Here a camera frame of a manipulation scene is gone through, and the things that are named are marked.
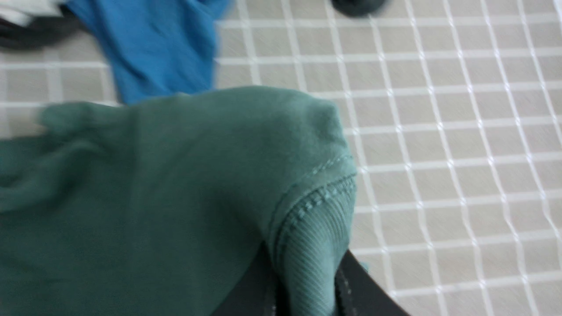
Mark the dark grey crumpled shirt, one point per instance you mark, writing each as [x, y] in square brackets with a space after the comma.
[358, 8]

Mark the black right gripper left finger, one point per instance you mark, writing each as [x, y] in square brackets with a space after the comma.
[258, 293]

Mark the grey checked tablecloth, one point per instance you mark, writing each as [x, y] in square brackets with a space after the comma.
[451, 110]

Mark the white crumpled shirt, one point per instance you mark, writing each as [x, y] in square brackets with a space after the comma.
[22, 12]

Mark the black garment under pile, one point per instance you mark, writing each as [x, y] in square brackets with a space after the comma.
[40, 31]

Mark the green long-sleeved shirt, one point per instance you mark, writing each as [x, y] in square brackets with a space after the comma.
[158, 209]

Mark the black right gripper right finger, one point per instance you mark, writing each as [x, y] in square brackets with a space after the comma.
[357, 294]

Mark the blue tank top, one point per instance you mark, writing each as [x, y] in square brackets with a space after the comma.
[155, 48]

